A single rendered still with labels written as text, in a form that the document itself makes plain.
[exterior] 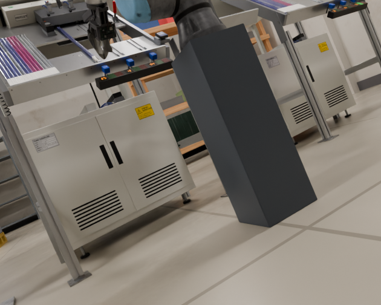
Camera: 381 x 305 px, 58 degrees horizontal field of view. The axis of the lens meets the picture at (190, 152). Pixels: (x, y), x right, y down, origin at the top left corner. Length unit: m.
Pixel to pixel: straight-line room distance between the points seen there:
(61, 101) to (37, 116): 0.69
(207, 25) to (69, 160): 0.94
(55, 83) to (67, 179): 0.46
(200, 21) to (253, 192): 0.50
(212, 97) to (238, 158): 0.18
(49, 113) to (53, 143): 7.79
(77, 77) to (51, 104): 8.07
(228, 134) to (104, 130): 0.90
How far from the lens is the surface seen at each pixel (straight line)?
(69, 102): 9.52
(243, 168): 0.95
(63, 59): 1.59
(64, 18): 1.95
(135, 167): 1.73
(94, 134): 1.70
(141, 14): 0.99
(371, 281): 0.62
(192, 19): 1.04
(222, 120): 0.94
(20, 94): 1.41
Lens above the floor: 0.31
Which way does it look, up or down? 2 degrees down
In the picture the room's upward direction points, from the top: 23 degrees counter-clockwise
